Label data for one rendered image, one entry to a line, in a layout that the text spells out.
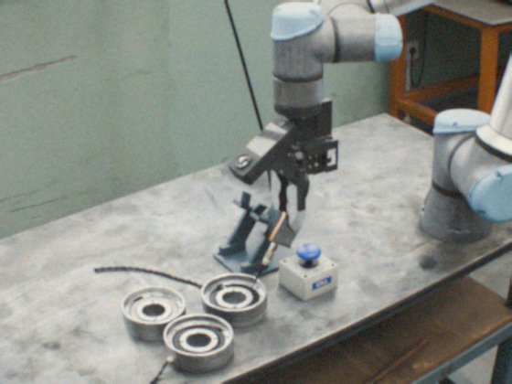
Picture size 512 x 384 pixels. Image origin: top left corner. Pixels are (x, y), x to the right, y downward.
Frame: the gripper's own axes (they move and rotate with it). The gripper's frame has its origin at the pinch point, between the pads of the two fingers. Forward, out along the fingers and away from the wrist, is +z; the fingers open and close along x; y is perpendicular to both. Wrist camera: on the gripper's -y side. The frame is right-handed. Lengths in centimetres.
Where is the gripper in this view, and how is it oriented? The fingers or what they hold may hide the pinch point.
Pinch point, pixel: (286, 222)
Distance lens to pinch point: 135.8
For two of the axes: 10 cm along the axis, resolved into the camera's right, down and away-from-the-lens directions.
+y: 8.3, -2.7, 4.8
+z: 0.1, 8.8, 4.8
